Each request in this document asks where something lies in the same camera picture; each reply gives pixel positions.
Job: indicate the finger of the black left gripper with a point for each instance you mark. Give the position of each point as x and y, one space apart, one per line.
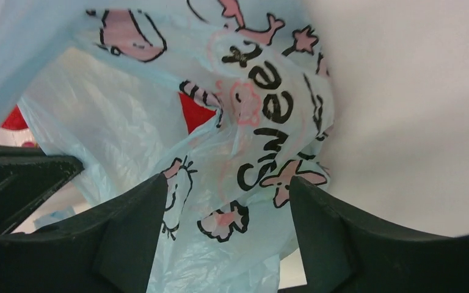
28 177

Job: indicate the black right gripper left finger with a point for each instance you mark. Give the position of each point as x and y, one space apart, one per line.
108 248

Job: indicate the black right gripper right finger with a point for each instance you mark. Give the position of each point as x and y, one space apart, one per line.
346 249

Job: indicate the red yellow fake apple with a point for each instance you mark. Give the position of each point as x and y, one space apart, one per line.
194 114

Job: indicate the light blue plastic bag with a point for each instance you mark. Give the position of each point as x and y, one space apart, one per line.
101 80

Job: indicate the red fake strawberry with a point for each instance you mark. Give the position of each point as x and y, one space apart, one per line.
15 121

